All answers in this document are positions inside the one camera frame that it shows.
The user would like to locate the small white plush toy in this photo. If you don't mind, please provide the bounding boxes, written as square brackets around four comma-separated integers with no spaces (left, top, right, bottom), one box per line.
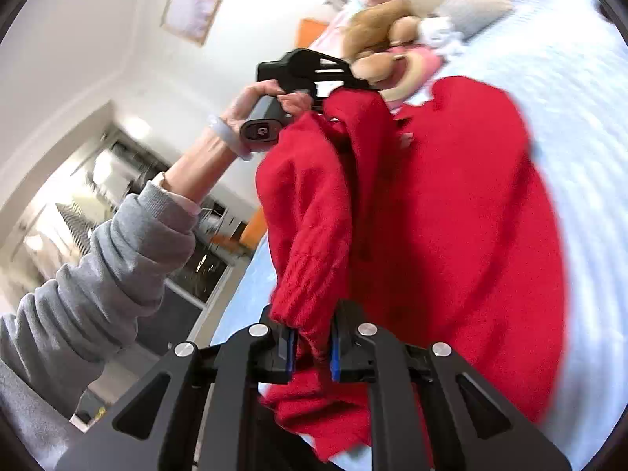
[417,16,467,57]

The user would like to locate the pink round plush cushion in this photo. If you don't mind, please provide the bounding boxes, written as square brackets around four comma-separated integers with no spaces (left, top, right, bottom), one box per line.
[378,44,445,104]

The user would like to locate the person's left hand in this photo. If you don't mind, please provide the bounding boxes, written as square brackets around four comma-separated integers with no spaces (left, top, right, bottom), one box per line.
[220,80,316,128]

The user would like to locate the light blue bed blanket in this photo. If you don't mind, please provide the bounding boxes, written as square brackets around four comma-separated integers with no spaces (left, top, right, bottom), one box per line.
[211,0,628,471]

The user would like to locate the pale bangle bracelet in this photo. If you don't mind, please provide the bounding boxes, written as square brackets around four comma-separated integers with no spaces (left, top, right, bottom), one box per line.
[206,114,252,162]

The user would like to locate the brown plush toy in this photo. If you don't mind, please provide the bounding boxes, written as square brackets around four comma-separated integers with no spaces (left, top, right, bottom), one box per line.
[341,0,427,82]

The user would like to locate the orange sofa bed frame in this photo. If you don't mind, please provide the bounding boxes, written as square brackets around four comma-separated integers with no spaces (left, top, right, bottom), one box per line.
[239,205,270,252]

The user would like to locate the orange back cushion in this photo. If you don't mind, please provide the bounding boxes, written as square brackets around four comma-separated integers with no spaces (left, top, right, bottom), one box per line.
[296,17,330,51]

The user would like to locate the wooden framed picture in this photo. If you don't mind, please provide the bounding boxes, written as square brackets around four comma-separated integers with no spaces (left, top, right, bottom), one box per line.
[159,0,224,49]

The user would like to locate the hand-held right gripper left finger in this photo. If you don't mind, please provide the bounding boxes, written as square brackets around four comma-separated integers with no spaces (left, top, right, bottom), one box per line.
[54,304,300,471]

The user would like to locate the red button shirt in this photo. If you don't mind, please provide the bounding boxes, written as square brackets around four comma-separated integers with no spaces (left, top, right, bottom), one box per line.
[255,76,567,464]

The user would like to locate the large dark window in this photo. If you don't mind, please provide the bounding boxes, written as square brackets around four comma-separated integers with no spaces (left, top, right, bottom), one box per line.
[132,235,234,354]

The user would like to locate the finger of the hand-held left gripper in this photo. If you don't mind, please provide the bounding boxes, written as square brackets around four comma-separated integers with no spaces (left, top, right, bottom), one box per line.
[315,55,362,82]
[310,82,384,110]

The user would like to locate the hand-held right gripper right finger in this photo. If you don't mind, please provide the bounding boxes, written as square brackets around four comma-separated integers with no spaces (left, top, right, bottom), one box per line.
[330,299,572,471]

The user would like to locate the person's left forearm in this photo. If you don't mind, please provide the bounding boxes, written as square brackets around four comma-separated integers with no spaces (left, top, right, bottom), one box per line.
[0,125,245,423]

